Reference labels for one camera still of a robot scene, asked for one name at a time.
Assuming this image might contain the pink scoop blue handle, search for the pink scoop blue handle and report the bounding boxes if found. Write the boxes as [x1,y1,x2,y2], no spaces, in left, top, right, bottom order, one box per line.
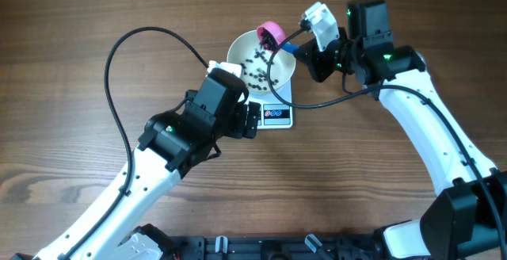
[256,21,287,53]

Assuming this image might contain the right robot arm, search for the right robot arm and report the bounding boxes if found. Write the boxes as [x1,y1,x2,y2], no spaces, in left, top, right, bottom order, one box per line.
[295,0,506,259]

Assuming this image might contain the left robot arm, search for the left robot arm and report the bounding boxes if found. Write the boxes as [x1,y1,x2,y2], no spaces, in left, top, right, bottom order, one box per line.
[35,68,259,259]

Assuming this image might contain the white digital kitchen scale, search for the white digital kitchen scale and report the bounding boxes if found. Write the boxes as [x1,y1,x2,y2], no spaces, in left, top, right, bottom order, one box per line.
[246,79,294,130]

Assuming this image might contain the white bowl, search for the white bowl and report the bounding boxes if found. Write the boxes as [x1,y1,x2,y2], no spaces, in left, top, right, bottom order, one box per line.
[227,30,296,90]

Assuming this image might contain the black beans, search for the black beans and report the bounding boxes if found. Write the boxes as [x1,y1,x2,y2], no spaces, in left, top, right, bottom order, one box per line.
[240,44,280,91]

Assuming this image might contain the right black cable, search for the right black cable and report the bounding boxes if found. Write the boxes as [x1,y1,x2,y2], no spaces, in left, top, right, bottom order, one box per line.
[265,28,507,260]

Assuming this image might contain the black cable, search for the black cable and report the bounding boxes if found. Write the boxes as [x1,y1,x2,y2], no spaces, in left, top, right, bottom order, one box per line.
[57,26,210,260]
[265,28,507,260]

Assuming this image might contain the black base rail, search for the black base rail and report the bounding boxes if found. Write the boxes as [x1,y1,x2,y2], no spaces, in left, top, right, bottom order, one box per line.
[170,235,383,260]

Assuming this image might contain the left black cable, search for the left black cable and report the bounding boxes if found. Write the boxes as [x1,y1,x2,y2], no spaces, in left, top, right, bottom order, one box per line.
[57,26,210,260]

